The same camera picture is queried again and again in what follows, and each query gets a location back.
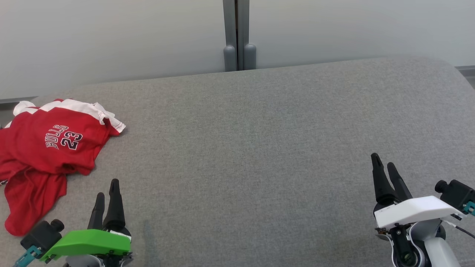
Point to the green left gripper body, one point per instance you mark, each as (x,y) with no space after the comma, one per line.
(89,243)

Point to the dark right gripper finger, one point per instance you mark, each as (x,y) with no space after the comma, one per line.
(400,185)
(380,181)

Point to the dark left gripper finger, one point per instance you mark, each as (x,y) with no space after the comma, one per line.
(97,211)
(115,207)

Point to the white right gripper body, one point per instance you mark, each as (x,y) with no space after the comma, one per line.
(412,209)

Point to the red Bulls 23 jersey garment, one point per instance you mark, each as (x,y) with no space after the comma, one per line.
(37,148)

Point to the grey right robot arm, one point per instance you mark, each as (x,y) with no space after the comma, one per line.
(434,244)

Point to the grey fabric sofa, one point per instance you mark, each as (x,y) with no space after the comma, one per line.
(237,167)

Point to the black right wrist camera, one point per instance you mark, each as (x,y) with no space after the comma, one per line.
(454,193)

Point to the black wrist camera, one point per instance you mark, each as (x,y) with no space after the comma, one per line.
(42,234)
(454,193)

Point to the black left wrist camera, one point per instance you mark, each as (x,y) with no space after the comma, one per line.
(42,234)

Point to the grey door frame post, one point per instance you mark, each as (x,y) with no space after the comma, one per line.
(239,37)

